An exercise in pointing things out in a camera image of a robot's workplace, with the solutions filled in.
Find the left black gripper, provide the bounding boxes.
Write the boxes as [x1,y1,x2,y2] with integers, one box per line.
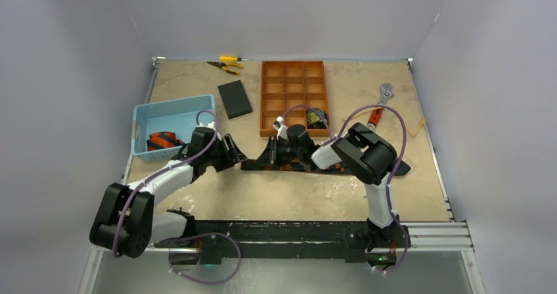
[204,134,246,172]

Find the dark orange floral tie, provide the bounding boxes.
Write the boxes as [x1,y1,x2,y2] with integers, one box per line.
[240,155,412,177]

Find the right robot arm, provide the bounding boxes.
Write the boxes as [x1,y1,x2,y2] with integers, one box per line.
[241,123,397,246]

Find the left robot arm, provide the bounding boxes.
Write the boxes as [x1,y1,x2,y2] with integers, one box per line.
[89,127,247,258]

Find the black foam block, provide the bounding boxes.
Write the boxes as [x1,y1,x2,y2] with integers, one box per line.
[217,80,253,119]

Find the light blue plastic basket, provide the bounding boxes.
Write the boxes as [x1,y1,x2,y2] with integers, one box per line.
[131,94,216,161]

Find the rolled yellow floral tie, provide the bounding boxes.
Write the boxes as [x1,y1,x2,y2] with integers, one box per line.
[305,108,329,129]

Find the orange navy striped tie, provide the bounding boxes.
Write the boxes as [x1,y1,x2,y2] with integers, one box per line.
[146,131,185,151]

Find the orange wooden compartment tray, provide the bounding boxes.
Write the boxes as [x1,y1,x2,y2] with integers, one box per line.
[259,60,330,138]

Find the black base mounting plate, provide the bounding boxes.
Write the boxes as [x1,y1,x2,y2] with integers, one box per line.
[154,220,411,266]

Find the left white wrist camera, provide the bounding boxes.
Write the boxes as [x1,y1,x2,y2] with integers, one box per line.
[197,120,219,131]

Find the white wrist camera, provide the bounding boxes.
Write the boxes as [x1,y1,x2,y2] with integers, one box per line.
[273,116,288,140]
[197,120,219,131]

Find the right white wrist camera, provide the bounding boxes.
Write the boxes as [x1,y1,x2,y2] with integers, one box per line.
[273,116,288,140]

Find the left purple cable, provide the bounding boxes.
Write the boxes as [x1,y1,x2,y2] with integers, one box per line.
[112,110,242,286]

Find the purple cable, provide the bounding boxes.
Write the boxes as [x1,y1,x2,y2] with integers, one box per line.
[278,104,412,276]
[112,110,242,286]

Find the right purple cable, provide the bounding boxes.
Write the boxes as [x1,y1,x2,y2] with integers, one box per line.
[278,104,412,276]

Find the yellow handled pliers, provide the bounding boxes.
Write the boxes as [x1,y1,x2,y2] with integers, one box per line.
[207,61,244,75]

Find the yellow handled screwdriver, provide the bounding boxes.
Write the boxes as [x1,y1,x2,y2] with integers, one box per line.
[219,56,250,62]

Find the red handled adjustable wrench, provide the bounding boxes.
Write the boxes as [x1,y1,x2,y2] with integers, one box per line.
[367,83,395,131]

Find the yellow cable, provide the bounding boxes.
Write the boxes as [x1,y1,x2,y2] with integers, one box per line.
[342,109,430,138]

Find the aluminium frame rail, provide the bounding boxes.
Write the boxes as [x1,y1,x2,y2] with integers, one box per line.
[89,220,475,258]

